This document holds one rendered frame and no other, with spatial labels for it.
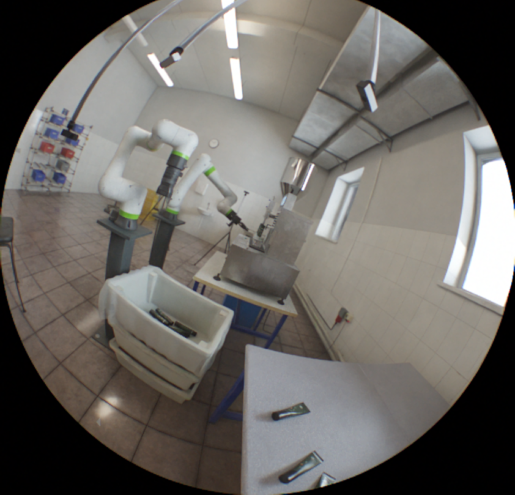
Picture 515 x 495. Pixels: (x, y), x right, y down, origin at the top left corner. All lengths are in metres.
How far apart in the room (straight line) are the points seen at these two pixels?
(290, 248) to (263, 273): 0.25
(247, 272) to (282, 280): 0.24
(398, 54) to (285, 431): 2.85
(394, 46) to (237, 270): 2.70
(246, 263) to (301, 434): 0.97
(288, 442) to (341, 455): 0.18
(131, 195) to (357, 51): 2.61
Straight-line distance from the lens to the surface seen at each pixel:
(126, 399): 1.35
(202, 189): 5.13
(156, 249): 1.77
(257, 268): 1.16
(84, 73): 5.96
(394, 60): 2.56
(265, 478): 0.54
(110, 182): 1.02
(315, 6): 3.51
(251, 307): 2.06
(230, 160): 5.29
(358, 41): 2.51
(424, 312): 1.79
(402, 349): 1.84
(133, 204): 1.02
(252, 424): 0.57
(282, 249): 1.21
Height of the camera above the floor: 1.24
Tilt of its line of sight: 6 degrees down
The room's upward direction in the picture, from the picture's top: 23 degrees clockwise
